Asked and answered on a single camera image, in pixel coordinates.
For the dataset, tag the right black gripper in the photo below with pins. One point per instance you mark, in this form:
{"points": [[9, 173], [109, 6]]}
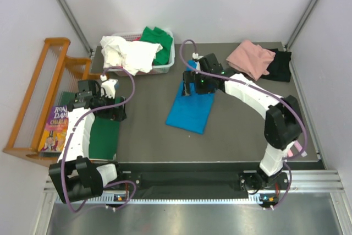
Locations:
{"points": [[192, 77]]}

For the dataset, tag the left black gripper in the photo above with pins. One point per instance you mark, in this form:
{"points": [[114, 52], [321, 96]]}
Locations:
{"points": [[116, 111]]}

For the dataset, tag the blue t-shirt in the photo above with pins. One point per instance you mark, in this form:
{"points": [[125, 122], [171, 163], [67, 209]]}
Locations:
{"points": [[190, 112]]}

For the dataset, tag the white t-shirt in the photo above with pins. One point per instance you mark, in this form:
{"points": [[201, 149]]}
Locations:
{"points": [[110, 55]]}

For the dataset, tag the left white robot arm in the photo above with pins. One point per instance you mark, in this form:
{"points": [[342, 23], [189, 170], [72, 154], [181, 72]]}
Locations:
{"points": [[74, 176]]}

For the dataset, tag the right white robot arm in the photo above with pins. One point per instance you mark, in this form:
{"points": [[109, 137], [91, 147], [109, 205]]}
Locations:
{"points": [[282, 116]]}

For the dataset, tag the white plastic laundry basket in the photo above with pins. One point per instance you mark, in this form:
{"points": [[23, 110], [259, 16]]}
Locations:
{"points": [[156, 69]]}

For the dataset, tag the green t-shirt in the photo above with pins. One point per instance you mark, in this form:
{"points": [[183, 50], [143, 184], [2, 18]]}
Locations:
{"points": [[158, 36]]}

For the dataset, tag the Roald Dahl book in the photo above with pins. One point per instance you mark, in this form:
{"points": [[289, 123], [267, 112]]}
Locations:
{"points": [[55, 131]]}

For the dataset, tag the wooden book rack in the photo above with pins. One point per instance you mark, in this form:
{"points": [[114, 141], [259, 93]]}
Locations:
{"points": [[55, 73]]}

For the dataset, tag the pink folded t-shirt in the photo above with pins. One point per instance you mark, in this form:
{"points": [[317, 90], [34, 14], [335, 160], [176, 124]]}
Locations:
{"points": [[251, 59]]}

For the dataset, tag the black folded t-shirt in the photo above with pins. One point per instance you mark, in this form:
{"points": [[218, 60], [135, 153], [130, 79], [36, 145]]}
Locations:
{"points": [[279, 69]]}

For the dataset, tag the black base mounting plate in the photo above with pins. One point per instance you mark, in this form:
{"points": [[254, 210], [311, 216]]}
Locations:
{"points": [[236, 180]]}

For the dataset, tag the lilac highlighter pen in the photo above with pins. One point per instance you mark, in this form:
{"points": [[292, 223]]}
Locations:
{"points": [[299, 148]]}

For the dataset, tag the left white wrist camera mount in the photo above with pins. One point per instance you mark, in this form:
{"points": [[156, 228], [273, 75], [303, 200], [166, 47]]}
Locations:
{"points": [[108, 86]]}

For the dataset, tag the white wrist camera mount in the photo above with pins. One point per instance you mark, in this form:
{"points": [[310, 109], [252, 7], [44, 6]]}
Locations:
{"points": [[108, 86], [195, 58]]}

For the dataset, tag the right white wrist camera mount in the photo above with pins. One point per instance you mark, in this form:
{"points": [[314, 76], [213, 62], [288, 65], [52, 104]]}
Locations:
{"points": [[195, 58]]}

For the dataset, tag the left aluminium frame post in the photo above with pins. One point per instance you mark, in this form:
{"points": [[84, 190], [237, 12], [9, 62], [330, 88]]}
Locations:
{"points": [[75, 25]]}

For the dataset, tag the aluminium frame post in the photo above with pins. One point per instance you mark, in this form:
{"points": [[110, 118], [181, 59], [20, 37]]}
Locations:
{"points": [[301, 23], [75, 25]]}

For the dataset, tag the right aluminium frame post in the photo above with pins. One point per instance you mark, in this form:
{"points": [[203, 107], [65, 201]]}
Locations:
{"points": [[301, 23]]}

